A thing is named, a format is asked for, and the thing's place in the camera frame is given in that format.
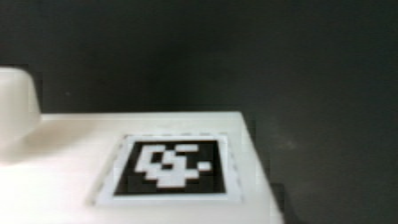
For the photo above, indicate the white drawer tray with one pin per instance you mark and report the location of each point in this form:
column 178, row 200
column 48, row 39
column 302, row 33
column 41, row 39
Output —
column 133, row 168

